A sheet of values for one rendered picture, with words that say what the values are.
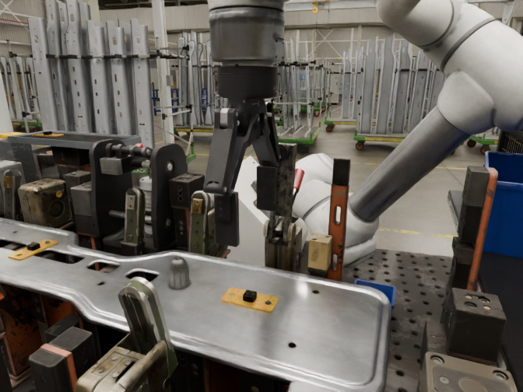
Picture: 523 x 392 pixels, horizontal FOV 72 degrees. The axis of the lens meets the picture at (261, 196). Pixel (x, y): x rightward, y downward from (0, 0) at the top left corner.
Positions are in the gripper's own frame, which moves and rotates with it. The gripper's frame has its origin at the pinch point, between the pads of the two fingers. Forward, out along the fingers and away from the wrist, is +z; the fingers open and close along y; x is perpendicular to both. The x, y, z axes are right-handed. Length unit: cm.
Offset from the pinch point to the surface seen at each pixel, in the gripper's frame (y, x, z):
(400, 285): 65, -24, 44
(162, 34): 543, 403, -94
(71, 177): 19, 56, 5
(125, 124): 338, 324, 38
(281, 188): 15.0, 0.2, 0.0
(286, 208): 13.6, -1.3, 3.0
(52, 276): -6.0, 34.3, 13.7
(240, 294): 0.5, 1.9, 13.3
